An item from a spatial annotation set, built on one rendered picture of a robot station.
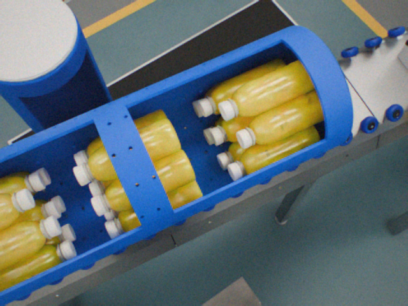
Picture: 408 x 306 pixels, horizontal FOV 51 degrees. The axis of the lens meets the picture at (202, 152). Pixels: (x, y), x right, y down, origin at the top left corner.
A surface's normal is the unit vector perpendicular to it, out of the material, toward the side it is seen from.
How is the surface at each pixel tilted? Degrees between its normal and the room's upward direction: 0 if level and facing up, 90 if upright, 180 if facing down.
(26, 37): 0
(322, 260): 0
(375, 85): 0
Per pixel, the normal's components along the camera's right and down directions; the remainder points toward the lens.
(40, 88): 0.36, 0.86
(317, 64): 0.04, -0.26
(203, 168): -0.08, -0.50
